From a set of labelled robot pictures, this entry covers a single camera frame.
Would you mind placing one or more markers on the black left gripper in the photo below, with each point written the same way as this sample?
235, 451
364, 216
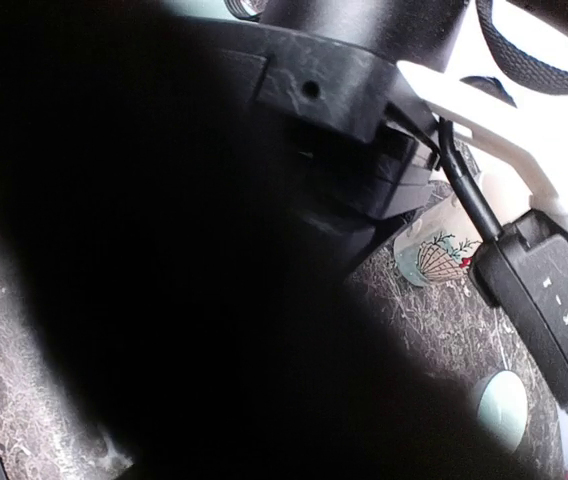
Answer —
321, 83

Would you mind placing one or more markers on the white mug with coral pattern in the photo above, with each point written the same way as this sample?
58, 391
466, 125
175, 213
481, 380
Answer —
438, 247

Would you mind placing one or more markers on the plain celadon green bowl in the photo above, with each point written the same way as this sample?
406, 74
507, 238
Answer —
500, 405

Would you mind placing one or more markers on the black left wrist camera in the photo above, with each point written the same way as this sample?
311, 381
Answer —
525, 273

